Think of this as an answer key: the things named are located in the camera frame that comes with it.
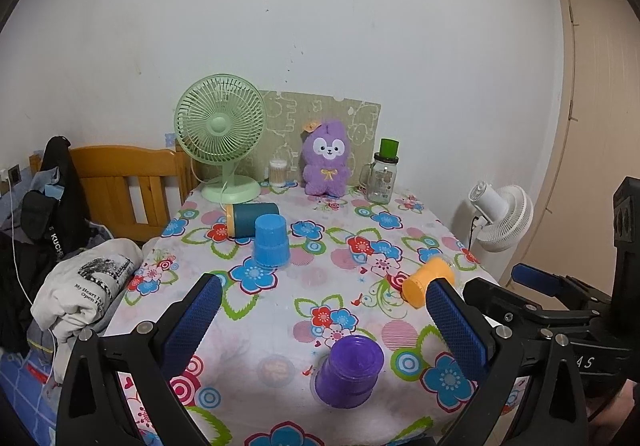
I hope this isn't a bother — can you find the grey blue garment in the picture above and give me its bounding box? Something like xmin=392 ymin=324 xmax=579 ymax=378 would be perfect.
xmin=30 ymin=168 xmax=68 ymax=202

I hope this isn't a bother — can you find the blue plastic cup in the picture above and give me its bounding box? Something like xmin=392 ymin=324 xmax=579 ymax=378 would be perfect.
xmin=251 ymin=214 xmax=291 ymax=270

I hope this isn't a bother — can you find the purple plush toy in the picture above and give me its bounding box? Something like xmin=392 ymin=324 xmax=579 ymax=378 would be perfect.
xmin=299 ymin=120 xmax=356 ymax=198

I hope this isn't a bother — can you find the green desk fan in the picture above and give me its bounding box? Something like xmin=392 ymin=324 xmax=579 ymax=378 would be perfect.
xmin=174 ymin=74 xmax=267 ymax=204

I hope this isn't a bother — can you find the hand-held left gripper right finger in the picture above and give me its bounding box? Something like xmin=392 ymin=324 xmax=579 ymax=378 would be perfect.
xmin=425 ymin=277 xmax=591 ymax=446

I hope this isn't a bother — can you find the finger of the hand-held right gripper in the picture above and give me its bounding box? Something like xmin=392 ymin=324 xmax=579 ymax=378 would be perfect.
xmin=511 ymin=263 xmax=615 ymax=312
xmin=462 ymin=277 xmax=596 ymax=338

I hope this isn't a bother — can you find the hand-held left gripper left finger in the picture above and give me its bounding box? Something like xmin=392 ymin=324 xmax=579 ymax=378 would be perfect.
xmin=56 ymin=272 xmax=224 ymax=446

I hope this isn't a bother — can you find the white printed shirt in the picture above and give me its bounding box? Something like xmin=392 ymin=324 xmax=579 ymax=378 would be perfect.
xmin=31 ymin=238 xmax=146 ymax=342

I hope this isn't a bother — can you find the clear cotton swab jar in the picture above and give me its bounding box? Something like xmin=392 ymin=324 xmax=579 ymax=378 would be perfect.
xmin=269 ymin=158 xmax=290 ymax=187

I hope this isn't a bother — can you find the purple plastic cup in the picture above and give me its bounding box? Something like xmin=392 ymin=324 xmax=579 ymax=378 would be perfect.
xmin=313 ymin=335 xmax=385 ymax=408

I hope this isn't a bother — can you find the teal cup with yellow rim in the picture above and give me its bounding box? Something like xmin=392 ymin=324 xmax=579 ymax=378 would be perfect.
xmin=223 ymin=202 xmax=281 ymax=240

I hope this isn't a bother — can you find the wooden chair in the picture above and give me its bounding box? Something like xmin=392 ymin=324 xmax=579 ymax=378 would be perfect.
xmin=29 ymin=145 xmax=201 ymax=243

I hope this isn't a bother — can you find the orange plastic cup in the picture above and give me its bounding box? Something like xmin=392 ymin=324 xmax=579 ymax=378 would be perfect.
xmin=402 ymin=257 xmax=457 ymax=310

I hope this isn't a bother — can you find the glass bottle with green lid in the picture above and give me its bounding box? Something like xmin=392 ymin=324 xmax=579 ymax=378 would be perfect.
xmin=359 ymin=138 xmax=401 ymax=205

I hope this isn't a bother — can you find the white floor fan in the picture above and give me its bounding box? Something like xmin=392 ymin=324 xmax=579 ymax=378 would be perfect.
xmin=468 ymin=181 xmax=534 ymax=254

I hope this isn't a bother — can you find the black jacket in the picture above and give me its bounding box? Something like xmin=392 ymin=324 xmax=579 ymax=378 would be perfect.
xmin=0 ymin=136 xmax=91 ymax=357

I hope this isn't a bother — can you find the beige door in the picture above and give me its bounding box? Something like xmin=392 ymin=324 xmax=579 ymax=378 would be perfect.
xmin=500 ymin=0 xmax=640 ymax=297

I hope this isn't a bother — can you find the white charger cable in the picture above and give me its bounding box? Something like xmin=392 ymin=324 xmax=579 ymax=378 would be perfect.
xmin=4 ymin=178 xmax=58 ymax=342

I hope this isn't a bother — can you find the floral tablecloth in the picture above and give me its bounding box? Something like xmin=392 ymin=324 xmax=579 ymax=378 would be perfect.
xmin=102 ymin=183 xmax=531 ymax=446

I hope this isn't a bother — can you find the beige patterned board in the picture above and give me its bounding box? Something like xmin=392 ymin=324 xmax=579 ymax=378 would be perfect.
xmin=248 ymin=89 xmax=382 ymax=189

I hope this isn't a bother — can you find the blue checked blanket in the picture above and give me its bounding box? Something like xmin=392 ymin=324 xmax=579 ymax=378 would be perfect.
xmin=0 ymin=346 xmax=66 ymax=446

